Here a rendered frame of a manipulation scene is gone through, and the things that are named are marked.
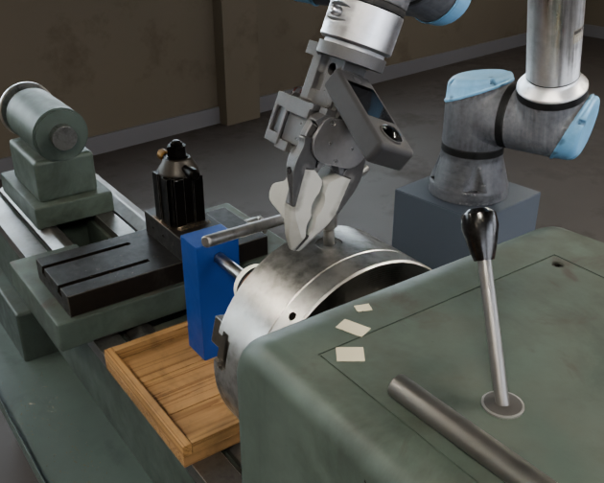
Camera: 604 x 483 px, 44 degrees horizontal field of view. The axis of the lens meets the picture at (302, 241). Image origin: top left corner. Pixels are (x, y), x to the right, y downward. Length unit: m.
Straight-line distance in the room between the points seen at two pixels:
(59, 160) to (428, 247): 0.95
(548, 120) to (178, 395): 0.76
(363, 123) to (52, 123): 1.28
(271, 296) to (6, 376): 1.19
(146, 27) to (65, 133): 3.18
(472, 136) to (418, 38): 5.49
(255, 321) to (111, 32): 4.09
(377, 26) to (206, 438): 0.67
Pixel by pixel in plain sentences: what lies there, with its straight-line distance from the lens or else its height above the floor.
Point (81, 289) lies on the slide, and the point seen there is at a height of 0.97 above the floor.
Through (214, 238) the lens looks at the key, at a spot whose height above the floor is 1.34.
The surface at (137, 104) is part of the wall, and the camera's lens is 5.07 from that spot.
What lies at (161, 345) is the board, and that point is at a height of 0.89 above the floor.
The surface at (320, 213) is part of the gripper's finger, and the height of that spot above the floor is 1.34.
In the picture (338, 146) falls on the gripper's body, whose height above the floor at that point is 1.41.
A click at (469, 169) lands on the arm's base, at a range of 1.40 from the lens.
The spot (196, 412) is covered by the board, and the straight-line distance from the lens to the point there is 1.23.
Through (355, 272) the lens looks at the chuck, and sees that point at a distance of 0.88.
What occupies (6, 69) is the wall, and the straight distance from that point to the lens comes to 4.65.
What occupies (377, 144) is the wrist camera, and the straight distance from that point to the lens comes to 0.67.
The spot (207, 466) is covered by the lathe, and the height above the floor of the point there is 0.86.
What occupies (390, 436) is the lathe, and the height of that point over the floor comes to 1.26.
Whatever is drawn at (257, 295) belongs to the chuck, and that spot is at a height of 1.19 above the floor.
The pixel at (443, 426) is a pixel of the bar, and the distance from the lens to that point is 0.61.
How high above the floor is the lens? 1.66
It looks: 27 degrees down
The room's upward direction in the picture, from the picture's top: straight up
